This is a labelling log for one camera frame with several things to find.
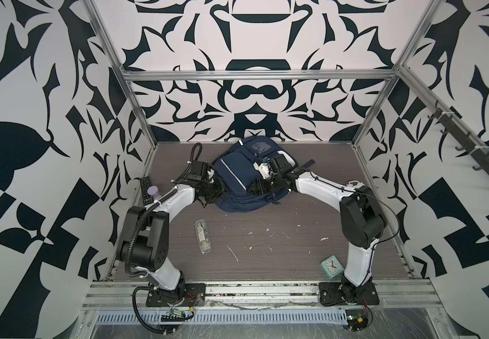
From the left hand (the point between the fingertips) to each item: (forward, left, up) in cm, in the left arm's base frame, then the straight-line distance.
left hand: (230, 187), depth 90 cm
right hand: (-1, -9, 0) cm, 9 cm away
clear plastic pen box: (-17, +11, -10) cm, 23 cm away
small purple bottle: (0, +32, -1) cm, 32 cm away
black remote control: (+9, +41, -9) cm, 43 cm away
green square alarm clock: (-30, -37, -9) cm, 49 cm away
